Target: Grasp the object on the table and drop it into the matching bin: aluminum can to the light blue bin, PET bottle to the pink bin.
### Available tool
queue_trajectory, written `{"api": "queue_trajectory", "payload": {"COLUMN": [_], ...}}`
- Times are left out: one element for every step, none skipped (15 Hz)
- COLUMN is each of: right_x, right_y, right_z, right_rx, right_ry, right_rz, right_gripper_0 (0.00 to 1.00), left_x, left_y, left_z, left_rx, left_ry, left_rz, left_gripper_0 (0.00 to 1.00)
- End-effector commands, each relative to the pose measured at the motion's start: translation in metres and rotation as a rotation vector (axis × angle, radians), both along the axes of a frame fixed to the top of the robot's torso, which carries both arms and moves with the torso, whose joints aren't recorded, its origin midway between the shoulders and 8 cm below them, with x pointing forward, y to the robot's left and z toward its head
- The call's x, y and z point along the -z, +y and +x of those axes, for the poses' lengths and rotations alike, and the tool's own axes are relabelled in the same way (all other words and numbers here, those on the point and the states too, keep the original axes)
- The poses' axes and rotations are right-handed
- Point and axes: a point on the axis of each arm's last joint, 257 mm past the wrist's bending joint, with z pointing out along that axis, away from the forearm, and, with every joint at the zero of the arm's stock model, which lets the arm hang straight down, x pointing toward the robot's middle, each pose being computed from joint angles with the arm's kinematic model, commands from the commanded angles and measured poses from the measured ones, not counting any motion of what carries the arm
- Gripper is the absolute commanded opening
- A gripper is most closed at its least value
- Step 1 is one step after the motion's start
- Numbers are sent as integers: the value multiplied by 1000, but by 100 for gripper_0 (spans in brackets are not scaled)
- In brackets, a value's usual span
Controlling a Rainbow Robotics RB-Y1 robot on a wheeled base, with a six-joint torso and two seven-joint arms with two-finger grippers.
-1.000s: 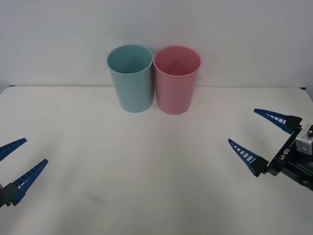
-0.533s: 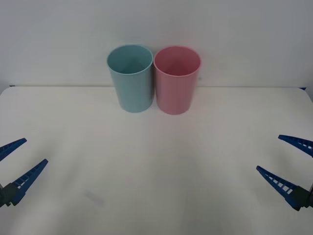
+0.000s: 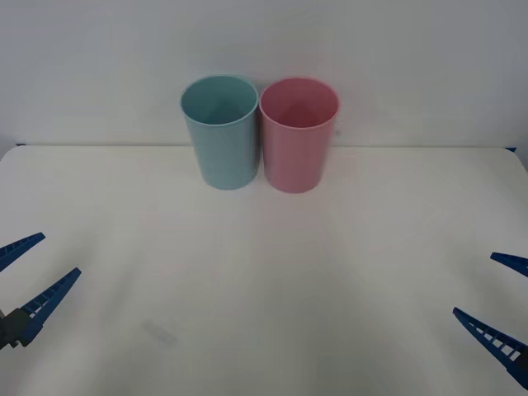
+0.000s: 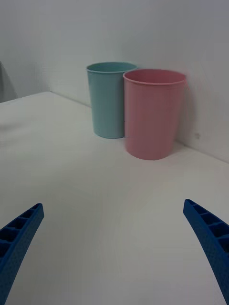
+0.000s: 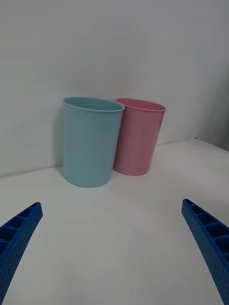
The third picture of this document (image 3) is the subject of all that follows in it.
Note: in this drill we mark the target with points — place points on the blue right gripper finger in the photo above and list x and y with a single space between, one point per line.
513 262
491 340

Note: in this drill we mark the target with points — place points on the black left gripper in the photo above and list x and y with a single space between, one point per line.
6 332

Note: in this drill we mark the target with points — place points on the pale blue plastic bin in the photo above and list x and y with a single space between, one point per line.
224 152

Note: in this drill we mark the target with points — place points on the pink plastic bin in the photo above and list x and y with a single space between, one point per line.
293 161

